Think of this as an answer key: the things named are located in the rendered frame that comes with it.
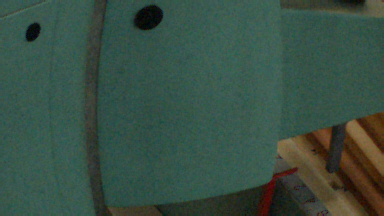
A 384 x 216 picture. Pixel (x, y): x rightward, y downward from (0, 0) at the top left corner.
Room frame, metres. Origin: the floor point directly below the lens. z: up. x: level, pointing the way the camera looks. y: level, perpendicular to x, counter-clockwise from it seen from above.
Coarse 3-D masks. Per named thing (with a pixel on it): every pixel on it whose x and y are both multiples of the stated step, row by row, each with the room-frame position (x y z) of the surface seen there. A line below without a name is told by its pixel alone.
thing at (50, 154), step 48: (0, 0) 0.30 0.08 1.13; (48, 0) 0.31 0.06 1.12; (0, 48) 0.30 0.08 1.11; (48, 48) 0.31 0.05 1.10; (0, 96) 0.30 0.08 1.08; (48, 96) 0.31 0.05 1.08; (0, 144) 0.30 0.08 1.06; (48, 144) 0.31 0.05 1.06; (0, 192) 0.30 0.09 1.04; (48, 192) 0.31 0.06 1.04
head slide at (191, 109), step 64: (128, 0) 0.37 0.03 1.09; (192, 0) 0.38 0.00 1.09; (256, 0) 0.39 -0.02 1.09; (128, 64) 0.37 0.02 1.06; (192, 64) 0.38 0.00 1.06; (256, 64) 0.39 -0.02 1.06; (128, 128) 0.37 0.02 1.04; (192, 128) 0.38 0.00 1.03; (256, 128) 0.39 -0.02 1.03; (128, 192) 0.37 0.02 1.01; (192, 192) 0.38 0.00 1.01
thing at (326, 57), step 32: (288, 0) 0.45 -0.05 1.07; (320, 0) 0.47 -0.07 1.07; (288, 32) 0.44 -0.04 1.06; (320, 32) 0.45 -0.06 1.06; (352, 32) 0.46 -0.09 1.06; (288, 64) 0.44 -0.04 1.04; (320, 64) 0.45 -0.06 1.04; (352, 64) 0.46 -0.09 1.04; (288, 96) 0.44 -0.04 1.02; (320, 96) 0.45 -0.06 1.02; (352, 96) 0.46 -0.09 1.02; (288, 128) 0.44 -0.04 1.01; (320, 128) 0.45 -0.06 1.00
